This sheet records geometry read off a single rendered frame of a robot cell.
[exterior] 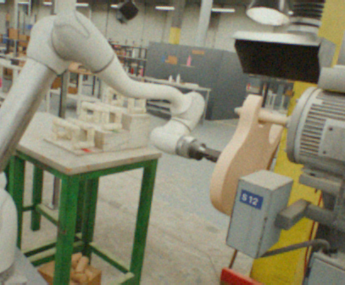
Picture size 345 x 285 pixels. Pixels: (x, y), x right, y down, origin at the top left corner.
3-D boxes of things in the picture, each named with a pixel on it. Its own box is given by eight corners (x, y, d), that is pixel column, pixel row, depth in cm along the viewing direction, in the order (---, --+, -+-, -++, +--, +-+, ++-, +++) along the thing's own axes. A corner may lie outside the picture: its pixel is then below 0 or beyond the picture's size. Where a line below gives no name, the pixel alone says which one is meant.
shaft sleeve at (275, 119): (285, 125, 115) (287, 127, 118) (287, 116, 115) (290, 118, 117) (236, 114, 125) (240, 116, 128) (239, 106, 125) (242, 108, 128)
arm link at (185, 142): (172, 152, 136) (184, 156, 132) (181, 131, 137) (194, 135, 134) (182, 159, 143) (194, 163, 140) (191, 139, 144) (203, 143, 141)
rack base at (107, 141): (127, 148, 175) (130, 131, 172) (102, 152, 162) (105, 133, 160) (93, 136, 190) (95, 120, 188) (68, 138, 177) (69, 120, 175)
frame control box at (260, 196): (328, 275, 100) (353, 192, 94) (305, 309, 83) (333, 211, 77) (250, 239, 114) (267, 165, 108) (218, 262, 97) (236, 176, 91)
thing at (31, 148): (143, 278, 197) (162, 152, 179) (54, 331, 152) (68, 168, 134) (76, 234, 233) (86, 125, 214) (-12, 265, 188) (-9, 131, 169)
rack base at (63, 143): (103, 152, 162) (103, 149, 162) (76, 156, 150) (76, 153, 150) (69, 137, 178) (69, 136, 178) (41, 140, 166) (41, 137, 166)
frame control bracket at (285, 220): (308, 214, 106) (312, 202, 105) (287, 231, 91) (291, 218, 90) (296, 209, 108) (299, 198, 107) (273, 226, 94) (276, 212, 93)
